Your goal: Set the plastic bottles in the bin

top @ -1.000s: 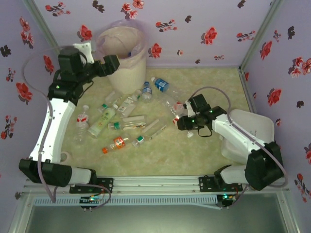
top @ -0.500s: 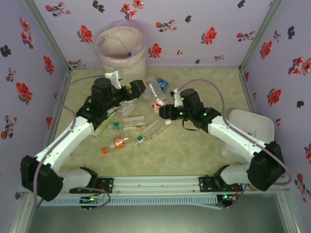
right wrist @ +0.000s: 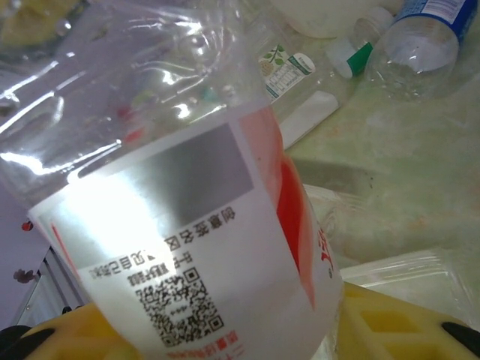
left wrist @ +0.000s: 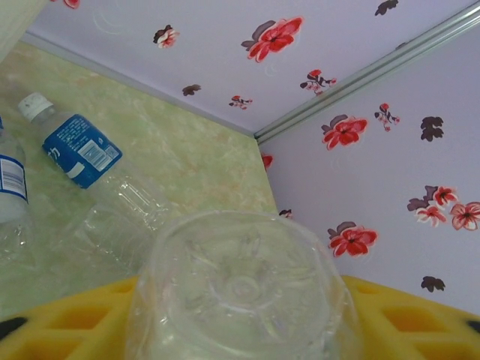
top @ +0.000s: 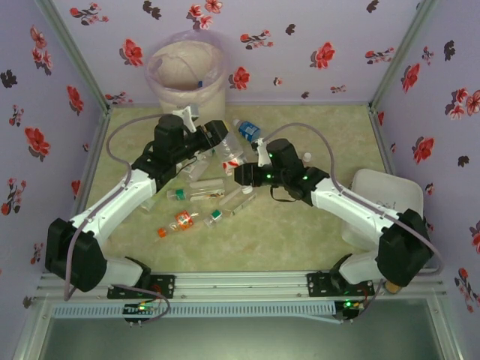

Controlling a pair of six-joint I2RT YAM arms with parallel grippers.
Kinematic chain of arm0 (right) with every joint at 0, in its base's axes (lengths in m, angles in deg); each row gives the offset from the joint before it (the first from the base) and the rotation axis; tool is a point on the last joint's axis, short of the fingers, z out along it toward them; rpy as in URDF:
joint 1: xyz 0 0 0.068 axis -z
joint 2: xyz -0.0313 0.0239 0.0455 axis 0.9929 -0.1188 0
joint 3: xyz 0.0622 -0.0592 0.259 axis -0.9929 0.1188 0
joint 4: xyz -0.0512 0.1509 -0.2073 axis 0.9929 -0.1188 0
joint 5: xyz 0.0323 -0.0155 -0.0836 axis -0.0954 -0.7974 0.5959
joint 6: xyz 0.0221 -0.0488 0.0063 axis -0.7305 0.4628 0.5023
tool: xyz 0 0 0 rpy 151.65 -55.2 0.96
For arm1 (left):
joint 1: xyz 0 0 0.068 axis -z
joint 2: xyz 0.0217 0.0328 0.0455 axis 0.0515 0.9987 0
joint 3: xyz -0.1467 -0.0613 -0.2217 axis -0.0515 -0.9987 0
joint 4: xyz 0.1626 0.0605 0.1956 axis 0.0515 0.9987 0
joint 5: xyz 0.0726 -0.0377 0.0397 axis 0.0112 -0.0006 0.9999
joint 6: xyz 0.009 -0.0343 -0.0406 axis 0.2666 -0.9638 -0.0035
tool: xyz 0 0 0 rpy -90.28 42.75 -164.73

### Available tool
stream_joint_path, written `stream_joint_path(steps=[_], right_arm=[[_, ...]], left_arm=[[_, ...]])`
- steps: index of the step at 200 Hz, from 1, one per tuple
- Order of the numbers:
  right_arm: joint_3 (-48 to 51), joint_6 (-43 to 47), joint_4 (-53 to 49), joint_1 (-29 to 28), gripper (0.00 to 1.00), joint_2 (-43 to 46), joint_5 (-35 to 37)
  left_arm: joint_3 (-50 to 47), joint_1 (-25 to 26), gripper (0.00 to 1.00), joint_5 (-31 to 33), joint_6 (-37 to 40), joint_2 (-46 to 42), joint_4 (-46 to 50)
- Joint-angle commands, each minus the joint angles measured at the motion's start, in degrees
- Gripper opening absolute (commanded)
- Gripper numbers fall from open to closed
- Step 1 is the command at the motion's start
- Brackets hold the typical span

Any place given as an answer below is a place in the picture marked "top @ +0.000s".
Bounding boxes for red white label bottle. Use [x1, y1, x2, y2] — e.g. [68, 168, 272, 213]
[216, 133, 245, 176]

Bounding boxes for clear tube white cap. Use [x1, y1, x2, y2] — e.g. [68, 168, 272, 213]
[218, 184, 254, 207]

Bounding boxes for slim clear plastic bottle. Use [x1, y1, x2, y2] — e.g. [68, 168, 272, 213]
[229, 193, 259, 218]

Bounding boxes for blue label water bottle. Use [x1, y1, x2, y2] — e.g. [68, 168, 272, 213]
[232, 118, 264, 146]

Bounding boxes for small square green cap bottle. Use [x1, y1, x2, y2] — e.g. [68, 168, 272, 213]
[202, 209, 227, 230]

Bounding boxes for white plastic bin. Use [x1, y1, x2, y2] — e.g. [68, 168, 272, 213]
[156, 41, 228, 122]

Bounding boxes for clear rectangular plastic bottle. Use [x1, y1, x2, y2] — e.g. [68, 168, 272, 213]
[188, 177, 227, 191]

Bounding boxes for clear bottle large green cap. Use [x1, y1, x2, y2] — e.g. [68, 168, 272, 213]
[166, 187, 227, 203]

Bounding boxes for orange label orange cap bottle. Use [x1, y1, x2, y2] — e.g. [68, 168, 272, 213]
[156, 210, 200, 239]

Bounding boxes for white plastic basin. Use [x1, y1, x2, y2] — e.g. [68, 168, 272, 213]
[340, 168, 425, 251]

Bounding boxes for right control circuit board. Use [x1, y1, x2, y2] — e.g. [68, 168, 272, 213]
[338, 298, 365, 323]

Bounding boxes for control circuit board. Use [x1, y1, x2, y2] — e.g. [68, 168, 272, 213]
[122, 301, 159, 324]
[338, 298, 365, 323]

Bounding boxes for grey metal panel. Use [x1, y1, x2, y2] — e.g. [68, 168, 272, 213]
[10, 295, 465, 360]

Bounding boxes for left control circuit board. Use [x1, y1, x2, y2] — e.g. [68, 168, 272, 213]
[122, 301, 159, 324]

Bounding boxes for grey right arm cable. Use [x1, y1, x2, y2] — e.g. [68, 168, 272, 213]
[260, 122, 446, 301]

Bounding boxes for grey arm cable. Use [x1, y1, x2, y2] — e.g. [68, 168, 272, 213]
[63, 112, 185, 303]
[260, 122, 446, 301]

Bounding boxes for grey left arm cable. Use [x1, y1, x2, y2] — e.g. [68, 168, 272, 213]
[63, 112, 185, 303]

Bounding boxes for aluminium side rail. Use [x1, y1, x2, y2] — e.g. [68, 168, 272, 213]
[368, 104, 398, 182]
[73, 106, 113, 215]

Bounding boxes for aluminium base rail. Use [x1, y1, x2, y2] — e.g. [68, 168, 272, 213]
[36, 270, 449, 302]

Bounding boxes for black right mount plate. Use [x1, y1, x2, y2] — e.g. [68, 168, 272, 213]
[306, 271, 376, 298]

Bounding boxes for black mount plate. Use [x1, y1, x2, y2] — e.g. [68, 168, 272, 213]
[306, 271, 376, 298]
[107, 274, 177, 301]

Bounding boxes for aluminium corner post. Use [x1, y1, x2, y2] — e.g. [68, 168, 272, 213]
[34, 0, 113, 113]
[368, 0, 440, 113]

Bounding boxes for white slotted cable duct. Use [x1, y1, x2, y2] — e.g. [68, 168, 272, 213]
[51, 301, 336, 321]

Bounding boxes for black left mount plate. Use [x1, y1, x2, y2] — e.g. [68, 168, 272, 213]
[107, 274, 177, 301]

